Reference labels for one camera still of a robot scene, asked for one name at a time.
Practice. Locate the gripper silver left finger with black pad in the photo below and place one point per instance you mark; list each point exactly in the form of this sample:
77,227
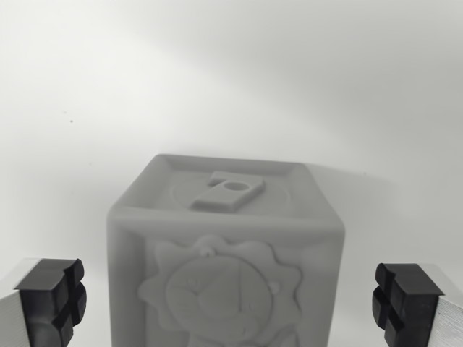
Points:
40,300

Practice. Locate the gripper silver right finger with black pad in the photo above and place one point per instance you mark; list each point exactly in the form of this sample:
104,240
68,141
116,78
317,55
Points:
412,303

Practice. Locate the grey embossed toy cube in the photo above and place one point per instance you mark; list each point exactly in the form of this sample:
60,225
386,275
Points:
224,274

